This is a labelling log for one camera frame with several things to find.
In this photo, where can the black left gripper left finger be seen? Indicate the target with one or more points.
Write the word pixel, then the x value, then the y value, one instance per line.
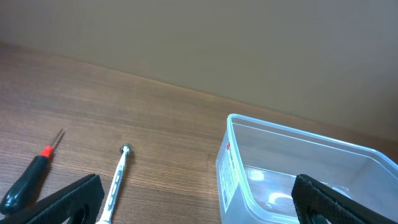
pixel 79 202

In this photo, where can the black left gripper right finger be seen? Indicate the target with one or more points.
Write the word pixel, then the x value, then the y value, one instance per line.
pixel 316 203

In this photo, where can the clear plastic container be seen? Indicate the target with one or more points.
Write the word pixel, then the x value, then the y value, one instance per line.
pixel 258 162

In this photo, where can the black red-collar screwdriver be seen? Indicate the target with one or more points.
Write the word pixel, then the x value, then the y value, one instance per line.
pixel 23 191

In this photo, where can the silver combination wrench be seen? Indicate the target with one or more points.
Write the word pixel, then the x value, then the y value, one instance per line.
pixel 111 199

